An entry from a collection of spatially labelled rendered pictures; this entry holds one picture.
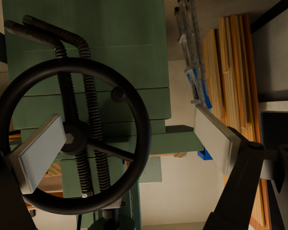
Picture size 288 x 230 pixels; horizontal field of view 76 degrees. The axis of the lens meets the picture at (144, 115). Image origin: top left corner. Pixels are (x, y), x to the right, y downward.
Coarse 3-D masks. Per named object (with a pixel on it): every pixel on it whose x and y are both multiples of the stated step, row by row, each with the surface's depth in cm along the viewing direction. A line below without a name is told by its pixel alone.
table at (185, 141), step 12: (168, 132) 53; (180, 132) 53; (192, 132) 53; (12, 144) 51; (108, 144) 42; (120, 144) 42; (132, 144) 52; (156, 144) 52; (168, 144) 53; (180, 144) 53; (192, 144) 53; (60, 156) 42; (72, 156) 42
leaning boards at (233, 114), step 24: (240, 24) 162; (216, 48) 206; (240, 48) 167; (216, 72) 189; (240, 72) 164; (216, 96) 194; (240, 96) 161; (240, 120) 166; (264, 192) 164; (264, 216) 169
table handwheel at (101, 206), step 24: (24, 72) 32; (48, 72) 33; (72, 72) 33; (96, 72) 33; (0, 96) 32; (0, 120) 32; (72, 120) 33; (144, 120) 33; (0, 144) 32; (72, 144) 32; (96, 144) 34; (144, 144) 33; (120, 192) 33
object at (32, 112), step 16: (32, 96) 51; (48, 96) 51; (80, 96) 51; (96, 96) 51; (144, 96) 52; (160, 96) 52; (16, 112) 50; (32, 112) 51; (48, 112) 51; (80, 112) 51; (112, 112) 52; (128, 112) 52; (160, 112) 52; (16, 128) 51; (32, 128) 51
